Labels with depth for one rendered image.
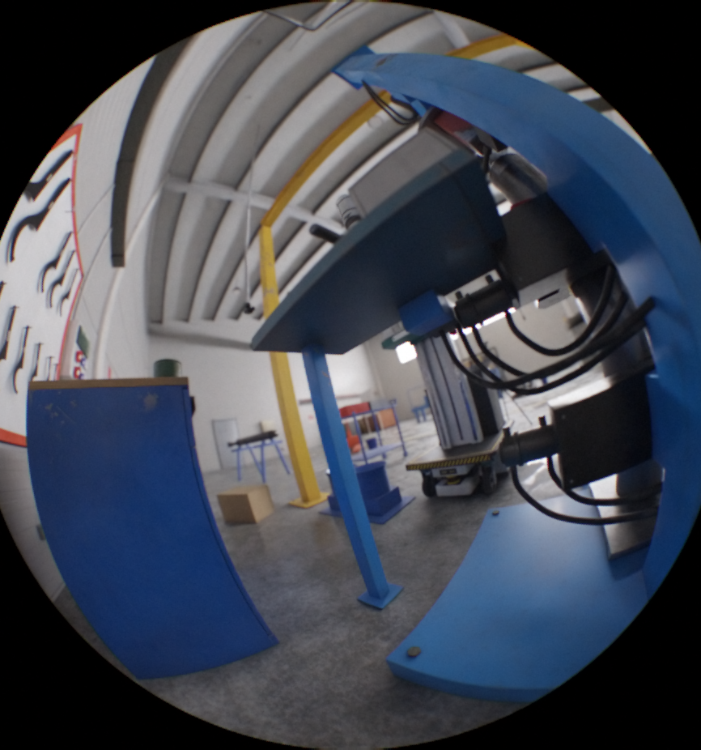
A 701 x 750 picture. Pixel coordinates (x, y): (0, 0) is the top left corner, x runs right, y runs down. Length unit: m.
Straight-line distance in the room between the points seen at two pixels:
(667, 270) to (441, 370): 1.67
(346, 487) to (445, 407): 1.27
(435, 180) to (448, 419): 1.67
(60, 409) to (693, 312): 1.21
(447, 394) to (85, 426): 1.98
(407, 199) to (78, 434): 0.89
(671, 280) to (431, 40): 7.33
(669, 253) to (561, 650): 0.68
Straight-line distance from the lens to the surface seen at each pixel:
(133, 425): 0.69
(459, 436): 1.85
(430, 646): 0.69
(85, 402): 0.75
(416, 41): 7.34
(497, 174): 1.10
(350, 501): 0.77
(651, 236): 0.44
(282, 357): 2.62
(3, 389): 1.64
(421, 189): 0.42
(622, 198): 0.45
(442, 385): 1.83
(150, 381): 0.71
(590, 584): 0.78
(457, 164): 0.43
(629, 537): 0.86
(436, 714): 0.73
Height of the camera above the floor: 0.71
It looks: 12 degrees up
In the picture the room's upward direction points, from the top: 15 degrees counter-clockwise
